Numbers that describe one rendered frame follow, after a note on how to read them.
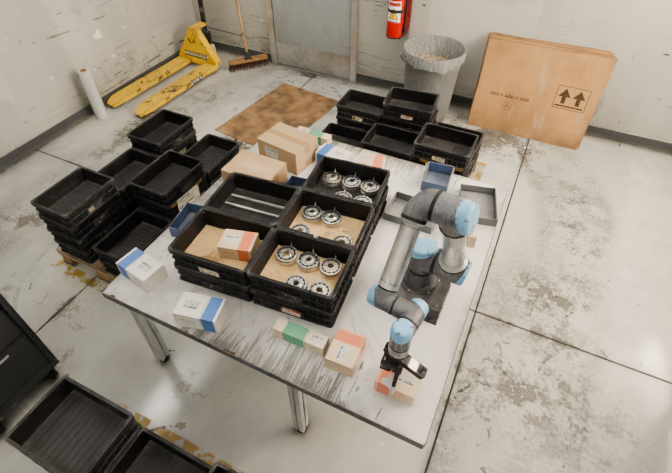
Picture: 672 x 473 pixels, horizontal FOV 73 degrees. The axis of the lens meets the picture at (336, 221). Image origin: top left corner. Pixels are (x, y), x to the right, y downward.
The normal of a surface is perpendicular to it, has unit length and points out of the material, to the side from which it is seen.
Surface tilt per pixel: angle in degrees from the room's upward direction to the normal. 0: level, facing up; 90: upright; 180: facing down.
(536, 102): 75
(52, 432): 0
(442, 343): 0
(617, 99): 90
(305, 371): 0
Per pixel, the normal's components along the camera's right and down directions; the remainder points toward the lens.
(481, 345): 0.00, -0.71
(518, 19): -0.44, 0.63
